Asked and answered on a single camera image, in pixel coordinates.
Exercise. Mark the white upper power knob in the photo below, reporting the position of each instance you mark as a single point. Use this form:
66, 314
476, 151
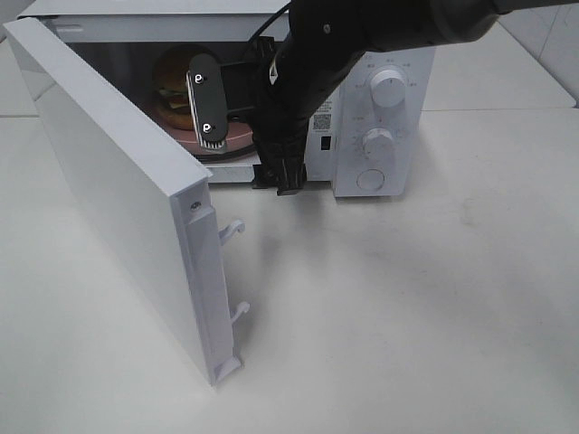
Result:
388, 87

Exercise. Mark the white microwave oven body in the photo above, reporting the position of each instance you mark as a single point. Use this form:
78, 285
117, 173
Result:
96, 58

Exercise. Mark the burger with lettuce and cheese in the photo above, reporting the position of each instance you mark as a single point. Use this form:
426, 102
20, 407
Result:
170, 88

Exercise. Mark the white round door button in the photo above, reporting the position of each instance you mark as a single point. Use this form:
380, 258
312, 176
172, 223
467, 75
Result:
371, 180

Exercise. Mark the glass microwave turntable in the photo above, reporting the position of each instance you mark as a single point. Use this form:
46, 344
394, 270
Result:
231, 155

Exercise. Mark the white microwave door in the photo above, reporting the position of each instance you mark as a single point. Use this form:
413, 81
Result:
147, 197

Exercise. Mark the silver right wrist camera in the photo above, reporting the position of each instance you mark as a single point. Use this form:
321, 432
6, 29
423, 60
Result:
207, 103

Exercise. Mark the white timer knob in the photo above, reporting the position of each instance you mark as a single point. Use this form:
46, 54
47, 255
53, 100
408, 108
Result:
378, 144

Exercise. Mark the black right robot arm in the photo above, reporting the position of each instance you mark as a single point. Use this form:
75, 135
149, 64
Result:
341, 32

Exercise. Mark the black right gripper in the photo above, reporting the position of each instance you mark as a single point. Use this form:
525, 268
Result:
264, 89

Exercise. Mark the pink round plate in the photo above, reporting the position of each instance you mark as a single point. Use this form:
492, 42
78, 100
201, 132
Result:
239, 136

